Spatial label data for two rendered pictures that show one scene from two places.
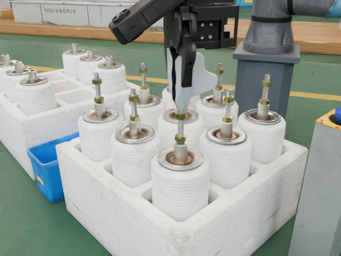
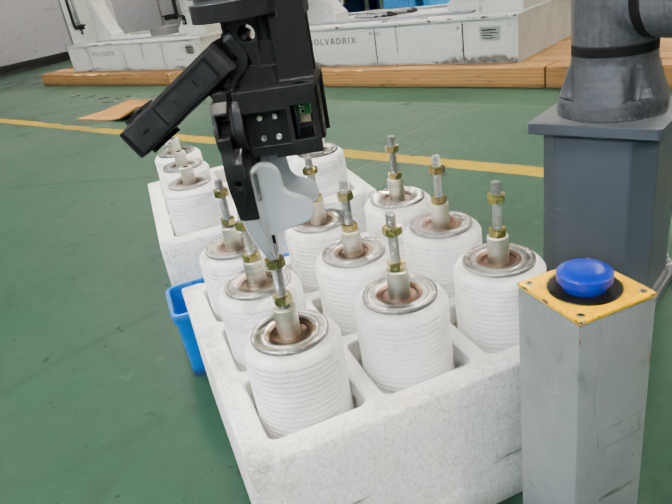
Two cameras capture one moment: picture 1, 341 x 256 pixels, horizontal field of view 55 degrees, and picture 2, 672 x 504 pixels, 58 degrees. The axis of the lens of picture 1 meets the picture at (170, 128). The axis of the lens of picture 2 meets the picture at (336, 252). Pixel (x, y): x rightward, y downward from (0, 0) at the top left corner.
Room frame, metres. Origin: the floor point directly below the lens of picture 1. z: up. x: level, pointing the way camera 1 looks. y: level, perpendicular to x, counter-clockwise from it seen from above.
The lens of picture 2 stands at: (0.04, -0.28, 0.56)
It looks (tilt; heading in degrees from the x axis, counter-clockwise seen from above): 26 degrees down; 25
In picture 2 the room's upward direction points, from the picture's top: 10 degrees counter-clockwise
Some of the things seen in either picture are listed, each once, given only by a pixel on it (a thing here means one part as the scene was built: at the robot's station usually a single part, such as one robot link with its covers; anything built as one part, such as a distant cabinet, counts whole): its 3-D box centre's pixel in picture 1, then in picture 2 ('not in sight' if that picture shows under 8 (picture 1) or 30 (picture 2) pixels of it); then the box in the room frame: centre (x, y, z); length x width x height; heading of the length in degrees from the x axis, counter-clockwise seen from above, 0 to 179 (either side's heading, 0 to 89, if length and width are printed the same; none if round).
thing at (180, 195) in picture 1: (179, 203); (306, 406); (0.46, -0.02, 0.16); 0.10 x 0.10 x 0.18
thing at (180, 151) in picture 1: (180, 151); (287, 320); (0.46, -0.02, 0.26); 0.02 x 0.02 x 0.03
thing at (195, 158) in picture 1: (180, 158); (289, 332); (0.46, -0.02, 0.25); 0.08 x 0.08 x 0.01
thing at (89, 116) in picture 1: (100, 115); (234, 246); (0.63, 0.15, 0.25); 0.08 x 0.08 x 0.01
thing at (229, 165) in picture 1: (223, 176); (408, 367); (0.54, -0.10, 0.16); 0.10 x 0.10 x 0.18
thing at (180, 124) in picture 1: (180, 127); (279, 281); (0.46, -0.02, 0.31); 0.01 x 0.01 x 0.08
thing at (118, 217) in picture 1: (180, 181); (370, 363); (0.63, -0.02, 0.09); 0.39 x 0.39 x 0.18; 43
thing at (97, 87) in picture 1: (98, 91); (224, 208); (0.63, 0.15, 0.30); 0.01 x 0.01 x 0.08
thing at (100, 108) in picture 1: (100, 109); (232, 237); (0.63, 0.15, 0.26); 0.02 x 0.02 x 0.03
